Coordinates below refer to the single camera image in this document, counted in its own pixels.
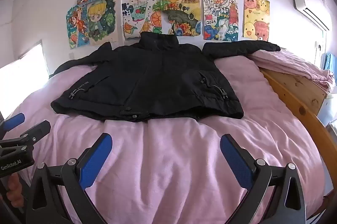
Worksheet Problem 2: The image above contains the white air conditioner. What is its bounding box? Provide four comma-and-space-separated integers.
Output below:
292, 0, 331, 31

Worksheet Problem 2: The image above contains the tower and buildings drawing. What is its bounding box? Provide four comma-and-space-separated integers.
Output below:
202, 0, 239, 42

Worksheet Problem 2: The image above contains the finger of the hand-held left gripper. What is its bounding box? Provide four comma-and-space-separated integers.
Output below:
0, 113, 26, 135
0, 120, 51, 151

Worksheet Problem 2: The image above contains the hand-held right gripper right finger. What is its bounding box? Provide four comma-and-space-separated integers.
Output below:
220, 134, 307, 224

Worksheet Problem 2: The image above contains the orange slices drawing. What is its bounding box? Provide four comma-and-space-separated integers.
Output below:
121, 0, 163, 40

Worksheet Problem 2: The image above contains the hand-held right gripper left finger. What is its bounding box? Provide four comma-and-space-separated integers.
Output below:
26, 133, 113, 224

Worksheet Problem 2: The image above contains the wooden bed frame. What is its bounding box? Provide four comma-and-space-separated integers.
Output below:
259, 67, 337, 180

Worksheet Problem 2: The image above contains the landscape fields drawing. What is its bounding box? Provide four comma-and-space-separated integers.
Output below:
159, 0, 202, 37

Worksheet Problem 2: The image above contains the person's left hand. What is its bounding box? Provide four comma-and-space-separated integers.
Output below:
6, 176, 24, 209

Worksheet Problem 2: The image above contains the yellow cartoon animals drawing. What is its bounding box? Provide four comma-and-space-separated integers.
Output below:
243, 0, 270, 41

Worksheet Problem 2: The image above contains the crumpled pink sheet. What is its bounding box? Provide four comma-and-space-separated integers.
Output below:
247, 48, 337, 94

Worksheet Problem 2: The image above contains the blue cloth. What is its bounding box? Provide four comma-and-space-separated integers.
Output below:
323, 53, 337, 74

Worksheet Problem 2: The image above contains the black padded jacket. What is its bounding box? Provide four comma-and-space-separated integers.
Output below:
50, 31, 281, 123

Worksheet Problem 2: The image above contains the pink blanket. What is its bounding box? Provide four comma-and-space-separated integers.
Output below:
0, 55, 325, 224

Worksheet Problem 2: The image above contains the flying girl blue drawing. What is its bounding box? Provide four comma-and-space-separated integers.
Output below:
66, 5, 90, 50

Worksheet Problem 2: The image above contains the blond cartoon child drawing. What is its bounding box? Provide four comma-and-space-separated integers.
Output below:
87, 0, 118, 45

